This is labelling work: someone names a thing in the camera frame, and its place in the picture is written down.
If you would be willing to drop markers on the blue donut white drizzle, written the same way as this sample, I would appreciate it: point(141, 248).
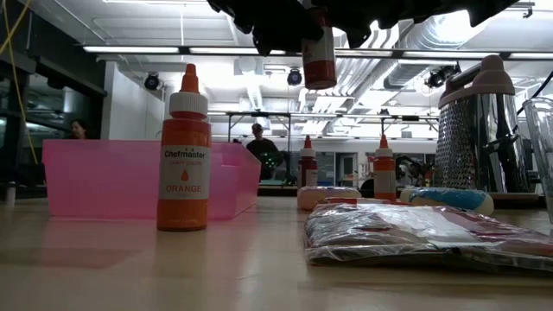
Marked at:
point(453, 198)

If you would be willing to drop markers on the black ceiling spotlight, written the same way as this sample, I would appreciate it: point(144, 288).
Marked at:
point(151, 81)
point(294, 77)
point(440, 77)

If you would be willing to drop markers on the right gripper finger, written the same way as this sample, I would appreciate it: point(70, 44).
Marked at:
point(340, 15)

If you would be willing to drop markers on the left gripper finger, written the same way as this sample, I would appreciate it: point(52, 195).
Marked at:
point(294, 23)

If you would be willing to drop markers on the small white peg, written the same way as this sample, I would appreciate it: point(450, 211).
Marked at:
point(10, 194)

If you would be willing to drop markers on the red silver candy package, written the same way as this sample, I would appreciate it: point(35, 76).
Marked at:
point(389, 233)

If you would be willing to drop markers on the pink donut chocolate drizzle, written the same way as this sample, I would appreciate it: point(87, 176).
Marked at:
point(311, 194)

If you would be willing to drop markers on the orange food colouring bottle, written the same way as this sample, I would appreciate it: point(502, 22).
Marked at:
point(384, 173)
point(183, 173)

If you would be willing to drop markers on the person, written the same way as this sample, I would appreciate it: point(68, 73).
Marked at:
point(261, 149)
point(78, 128)

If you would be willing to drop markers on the pink translucent plastic tray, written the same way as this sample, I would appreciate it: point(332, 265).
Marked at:
point(99, 181)

